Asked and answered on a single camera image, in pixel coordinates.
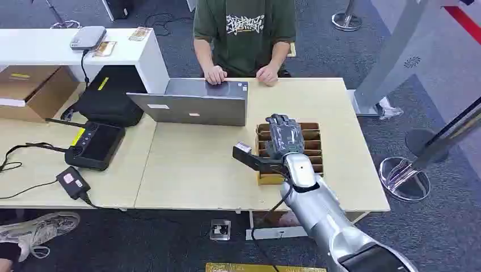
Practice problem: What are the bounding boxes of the grey laptop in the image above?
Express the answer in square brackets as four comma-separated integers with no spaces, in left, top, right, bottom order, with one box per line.
[126,78,249,128]

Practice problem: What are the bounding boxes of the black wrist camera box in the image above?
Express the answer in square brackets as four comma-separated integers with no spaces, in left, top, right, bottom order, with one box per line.
[232,141,290,177]

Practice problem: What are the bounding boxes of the gold printed card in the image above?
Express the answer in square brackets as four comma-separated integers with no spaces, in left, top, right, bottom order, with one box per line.
[128,26,153,43]
[92,41,117,58]

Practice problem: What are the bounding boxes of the black carry bag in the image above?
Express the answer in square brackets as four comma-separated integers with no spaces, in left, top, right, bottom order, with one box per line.
[60,65,148,128]

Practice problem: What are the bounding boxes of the person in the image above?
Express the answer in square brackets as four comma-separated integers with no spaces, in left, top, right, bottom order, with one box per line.
[193,0,298,87]

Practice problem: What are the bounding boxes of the grey white pillar stand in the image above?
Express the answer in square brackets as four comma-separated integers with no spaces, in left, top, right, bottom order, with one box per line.
[347,0,481,118]

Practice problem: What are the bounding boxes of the white side shelf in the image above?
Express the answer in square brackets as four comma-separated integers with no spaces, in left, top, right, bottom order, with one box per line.
[0,27,171,95]

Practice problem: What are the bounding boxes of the black controller strap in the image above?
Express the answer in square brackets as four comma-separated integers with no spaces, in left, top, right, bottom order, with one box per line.
[0,142,69,174]

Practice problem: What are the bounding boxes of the red barrier belt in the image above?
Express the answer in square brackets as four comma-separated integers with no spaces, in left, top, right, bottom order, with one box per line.
[444,5,481,46]

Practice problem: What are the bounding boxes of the steel floor socket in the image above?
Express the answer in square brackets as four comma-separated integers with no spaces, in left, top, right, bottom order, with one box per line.
[209,219,232,241]

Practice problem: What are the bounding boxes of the grey flat device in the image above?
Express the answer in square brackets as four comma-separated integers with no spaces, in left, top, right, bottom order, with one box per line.
[69,25,107,52]

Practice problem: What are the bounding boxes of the black device cable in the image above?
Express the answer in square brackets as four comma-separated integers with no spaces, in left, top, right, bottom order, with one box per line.
[79,49,91,88]

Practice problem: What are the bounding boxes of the black power adapter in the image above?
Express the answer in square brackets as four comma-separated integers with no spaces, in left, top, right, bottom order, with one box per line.
[56,165,92,201]

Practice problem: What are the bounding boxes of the person's hand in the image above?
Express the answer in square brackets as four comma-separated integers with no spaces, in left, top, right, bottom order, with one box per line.
[256,65,279,87]
[204,65,228,86]

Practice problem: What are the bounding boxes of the person's left hand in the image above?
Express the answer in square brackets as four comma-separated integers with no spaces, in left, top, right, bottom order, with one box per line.
[256,65,279,87]

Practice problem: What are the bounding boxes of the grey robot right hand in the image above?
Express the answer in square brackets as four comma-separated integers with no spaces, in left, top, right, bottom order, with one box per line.
[264,113,306,161]

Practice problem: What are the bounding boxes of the person's right hand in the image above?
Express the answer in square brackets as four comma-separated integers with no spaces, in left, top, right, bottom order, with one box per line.
[204,65,228,86]

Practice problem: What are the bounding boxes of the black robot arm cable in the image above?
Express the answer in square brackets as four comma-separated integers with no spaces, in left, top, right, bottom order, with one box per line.
[250,180,295,272]

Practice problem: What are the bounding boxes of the clear plastic bag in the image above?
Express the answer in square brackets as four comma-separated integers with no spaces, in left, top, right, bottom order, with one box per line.
[378,96,404,121]

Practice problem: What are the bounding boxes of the black box with white frame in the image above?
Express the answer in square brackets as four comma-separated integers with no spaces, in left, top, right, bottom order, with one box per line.
[101,0,135,22]

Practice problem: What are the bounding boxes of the chrome stanchion base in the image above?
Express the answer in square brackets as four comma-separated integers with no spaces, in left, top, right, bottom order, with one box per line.
[331,0,364,32]
[378,97,481,204]

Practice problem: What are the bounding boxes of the thin black adapter cable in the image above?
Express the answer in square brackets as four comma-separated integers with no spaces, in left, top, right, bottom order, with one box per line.
[0,179,59,201]

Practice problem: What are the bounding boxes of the wooden card box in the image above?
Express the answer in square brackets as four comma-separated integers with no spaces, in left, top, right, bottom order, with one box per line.
[255,122,325,186]

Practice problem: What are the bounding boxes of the grey sneaker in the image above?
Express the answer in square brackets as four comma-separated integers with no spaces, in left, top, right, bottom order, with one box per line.
[0,211,81,264]

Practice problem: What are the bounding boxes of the black remote controller with screen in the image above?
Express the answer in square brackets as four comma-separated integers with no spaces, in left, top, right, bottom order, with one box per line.
[44,117,126,172]

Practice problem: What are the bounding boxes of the yellow sheet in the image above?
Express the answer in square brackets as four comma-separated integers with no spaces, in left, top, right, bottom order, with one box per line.
[205,262,327,272]

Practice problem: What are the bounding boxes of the black floor cables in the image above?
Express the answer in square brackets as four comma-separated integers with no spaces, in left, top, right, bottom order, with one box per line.
[142,12,195,37]

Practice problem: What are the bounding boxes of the brown cardboard box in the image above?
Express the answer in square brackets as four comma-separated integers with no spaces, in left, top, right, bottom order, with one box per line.
[0,65,81,124]

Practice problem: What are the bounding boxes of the white desk leg bracket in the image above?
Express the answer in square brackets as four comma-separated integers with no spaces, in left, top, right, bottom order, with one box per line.
[245,210,310,241]

